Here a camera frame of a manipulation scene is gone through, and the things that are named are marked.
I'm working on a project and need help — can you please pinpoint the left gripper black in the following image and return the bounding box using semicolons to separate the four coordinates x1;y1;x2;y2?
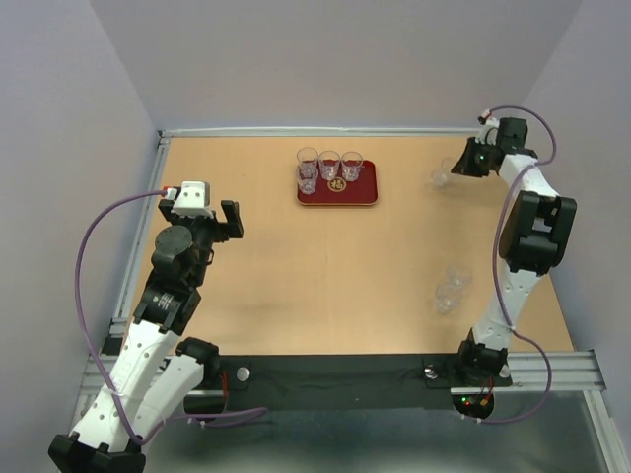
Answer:
160;200;242;288

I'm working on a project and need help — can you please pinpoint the clear glass cluster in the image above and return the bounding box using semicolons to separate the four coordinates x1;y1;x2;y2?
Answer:
435;283;463;314
341;151;364;182
446;263;472;291

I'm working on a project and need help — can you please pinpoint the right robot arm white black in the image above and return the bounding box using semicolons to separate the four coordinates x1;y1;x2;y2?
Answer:
452;110;578;384

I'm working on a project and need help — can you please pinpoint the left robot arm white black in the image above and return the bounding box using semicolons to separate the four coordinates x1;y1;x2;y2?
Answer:
48;197;244;472

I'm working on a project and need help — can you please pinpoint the red lacquer tray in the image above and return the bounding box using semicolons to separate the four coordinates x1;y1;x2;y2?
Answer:
297;161;379;206

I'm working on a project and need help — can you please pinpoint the clear glass cluster front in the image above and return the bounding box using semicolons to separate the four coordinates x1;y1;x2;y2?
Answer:
435;283;463;314

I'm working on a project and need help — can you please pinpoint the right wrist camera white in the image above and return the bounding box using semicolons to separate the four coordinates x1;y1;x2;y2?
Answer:
475;109;500;146

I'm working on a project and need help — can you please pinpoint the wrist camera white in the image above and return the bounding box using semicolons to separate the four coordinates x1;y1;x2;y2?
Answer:
475;109;500;146
164;181;213;217

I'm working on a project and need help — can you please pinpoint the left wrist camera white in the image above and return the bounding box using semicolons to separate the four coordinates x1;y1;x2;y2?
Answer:
164;181;213;217

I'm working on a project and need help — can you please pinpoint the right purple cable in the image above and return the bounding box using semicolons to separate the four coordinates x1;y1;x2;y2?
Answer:
460;104;559;426

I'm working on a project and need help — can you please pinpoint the purple cable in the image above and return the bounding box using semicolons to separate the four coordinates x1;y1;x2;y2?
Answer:
460;104;559;426
74;188;268;444

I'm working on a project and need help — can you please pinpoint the aluminium frame rail back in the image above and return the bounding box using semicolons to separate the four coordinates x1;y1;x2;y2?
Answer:
159;126;478;139

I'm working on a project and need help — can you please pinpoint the aluminium frame rail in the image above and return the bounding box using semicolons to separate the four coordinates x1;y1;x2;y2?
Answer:
101;137;171;356
78;352;629;472
159;126;478;139

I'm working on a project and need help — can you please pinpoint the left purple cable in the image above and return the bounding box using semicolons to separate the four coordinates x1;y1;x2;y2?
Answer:
74;188;268;444

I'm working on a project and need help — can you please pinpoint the aluminium frame rail left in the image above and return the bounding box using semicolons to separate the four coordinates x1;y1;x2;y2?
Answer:
101;137;171;356

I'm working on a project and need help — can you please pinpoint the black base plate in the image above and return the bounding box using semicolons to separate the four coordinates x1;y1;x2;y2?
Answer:
184;354;512;414

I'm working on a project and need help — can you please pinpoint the aluminium frame rail front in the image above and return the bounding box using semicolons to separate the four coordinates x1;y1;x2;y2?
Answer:
78;352;629;472

